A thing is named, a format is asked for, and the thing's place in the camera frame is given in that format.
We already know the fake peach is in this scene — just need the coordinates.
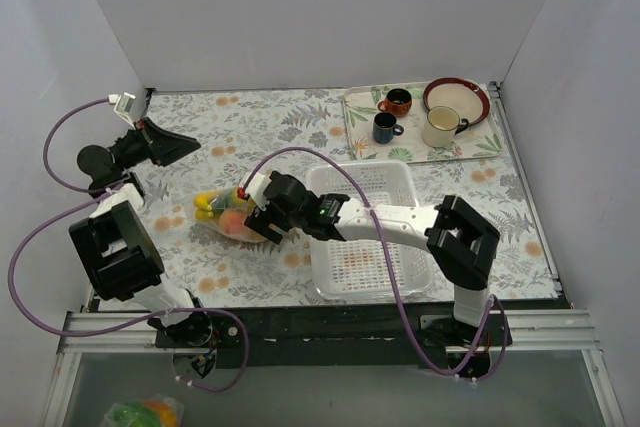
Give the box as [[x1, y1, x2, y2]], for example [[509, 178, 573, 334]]
[[219, 210, 247, 237]]

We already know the clear zip top bag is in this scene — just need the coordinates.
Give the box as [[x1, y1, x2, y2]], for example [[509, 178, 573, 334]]
[[185, 187, 267, 244]]

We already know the yellow green fake mango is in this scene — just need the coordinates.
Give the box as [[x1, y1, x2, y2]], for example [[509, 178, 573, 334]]
[[210, 188, 246, 211]]

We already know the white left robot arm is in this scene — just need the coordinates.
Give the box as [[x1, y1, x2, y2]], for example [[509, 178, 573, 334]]
[[69, 118, 214, 347]]

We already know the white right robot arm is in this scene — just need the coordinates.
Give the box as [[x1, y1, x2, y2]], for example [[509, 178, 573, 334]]
[[248, 172, 500, 345]]

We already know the yellow fake banana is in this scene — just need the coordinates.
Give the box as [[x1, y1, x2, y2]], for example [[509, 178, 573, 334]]
[[193, 191, 226, 222]]

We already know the bag of fake fruit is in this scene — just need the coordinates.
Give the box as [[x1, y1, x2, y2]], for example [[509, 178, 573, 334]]
[[100, 395, 184, 427]]

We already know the floral tablecloth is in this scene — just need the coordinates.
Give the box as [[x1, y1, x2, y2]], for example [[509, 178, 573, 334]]
[[136, 89, 560, 307]]

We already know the white perforated plastic basket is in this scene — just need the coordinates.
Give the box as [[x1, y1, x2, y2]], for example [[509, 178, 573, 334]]
[[306, 160, 437, 302]]

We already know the dark blue mug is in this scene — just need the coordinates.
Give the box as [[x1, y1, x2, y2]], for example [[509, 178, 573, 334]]
[[372, 112, 404, 145]]

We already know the orange patterned mug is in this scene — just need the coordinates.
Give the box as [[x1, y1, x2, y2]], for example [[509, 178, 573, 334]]
[[377, 88, 412, 118]]

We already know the floral serving tray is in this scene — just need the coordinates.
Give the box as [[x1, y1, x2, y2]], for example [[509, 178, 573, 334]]
[[342, 82, 504, 164]]

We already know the cream enamel mug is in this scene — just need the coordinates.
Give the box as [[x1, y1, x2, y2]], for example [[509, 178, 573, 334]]
[[421, 106, 470, 148]]

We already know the red rimmed plate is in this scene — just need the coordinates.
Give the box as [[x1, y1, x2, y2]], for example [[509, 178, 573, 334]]
[[423, 77, 490, 126]]

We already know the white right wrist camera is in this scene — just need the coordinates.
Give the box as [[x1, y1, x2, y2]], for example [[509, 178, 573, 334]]
[[237, 172, 271, 209]]

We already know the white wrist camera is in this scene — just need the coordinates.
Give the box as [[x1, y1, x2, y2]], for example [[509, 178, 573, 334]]
[[108, 92, 136, 126], [237, 172, 271, 209]]

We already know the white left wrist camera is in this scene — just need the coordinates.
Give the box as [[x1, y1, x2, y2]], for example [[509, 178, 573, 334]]
[[108, 92, 136, 126]]

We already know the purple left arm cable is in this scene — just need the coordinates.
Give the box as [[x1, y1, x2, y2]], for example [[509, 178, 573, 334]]
[[7, 96, 250, 393]]

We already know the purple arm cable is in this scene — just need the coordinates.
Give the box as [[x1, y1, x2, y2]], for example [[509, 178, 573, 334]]
[[7, 96, 250, 393], [241, 146, 511, 392]]

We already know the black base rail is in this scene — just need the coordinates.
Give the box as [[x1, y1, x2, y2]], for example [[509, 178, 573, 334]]
[[54, 291, 601, 368]]

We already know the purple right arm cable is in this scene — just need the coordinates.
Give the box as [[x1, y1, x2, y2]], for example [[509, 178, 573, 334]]
[[241, 146, 511, 392]]

